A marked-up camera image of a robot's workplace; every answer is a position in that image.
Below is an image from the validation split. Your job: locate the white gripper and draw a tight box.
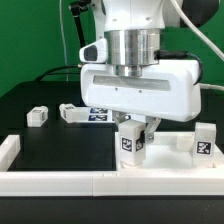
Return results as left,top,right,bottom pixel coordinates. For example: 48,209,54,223
79,39,201,144

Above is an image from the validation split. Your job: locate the white square table top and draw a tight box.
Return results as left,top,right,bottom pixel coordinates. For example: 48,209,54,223
116,132,224,170

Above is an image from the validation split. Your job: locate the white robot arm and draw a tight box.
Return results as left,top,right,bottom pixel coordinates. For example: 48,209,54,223
80,0,220,142

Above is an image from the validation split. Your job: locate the AprilTag marker sheet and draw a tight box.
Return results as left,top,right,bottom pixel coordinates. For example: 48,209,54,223
79,107,146,123

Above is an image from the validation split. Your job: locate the white U-shaped obstacle fence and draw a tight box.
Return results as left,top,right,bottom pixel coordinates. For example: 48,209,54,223
0,135,224,196

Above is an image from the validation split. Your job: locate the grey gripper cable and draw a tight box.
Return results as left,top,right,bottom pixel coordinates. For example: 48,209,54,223
156,0,224,92

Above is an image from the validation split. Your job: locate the black cable bundle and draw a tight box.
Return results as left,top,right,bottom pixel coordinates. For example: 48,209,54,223
34,63,84,83

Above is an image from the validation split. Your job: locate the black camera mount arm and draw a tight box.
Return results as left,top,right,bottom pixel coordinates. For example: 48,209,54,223
69,0,96,47

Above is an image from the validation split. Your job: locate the white hanging cable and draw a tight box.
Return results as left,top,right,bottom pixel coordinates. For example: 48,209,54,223
58,0,70,82

